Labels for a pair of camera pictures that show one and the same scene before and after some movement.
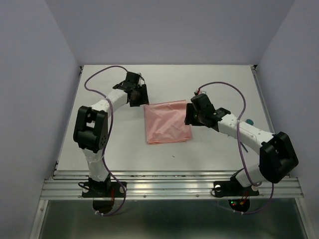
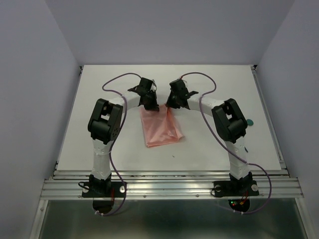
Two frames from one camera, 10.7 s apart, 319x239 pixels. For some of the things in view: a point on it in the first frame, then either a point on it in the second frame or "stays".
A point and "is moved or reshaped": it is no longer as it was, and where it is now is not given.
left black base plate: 102,189 stays
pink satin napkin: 165,122 is moved or reshaped
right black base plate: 233,187 stays
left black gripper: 144,97 to 153,107
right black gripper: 190,119 to 169,102
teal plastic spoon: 249,121 stays
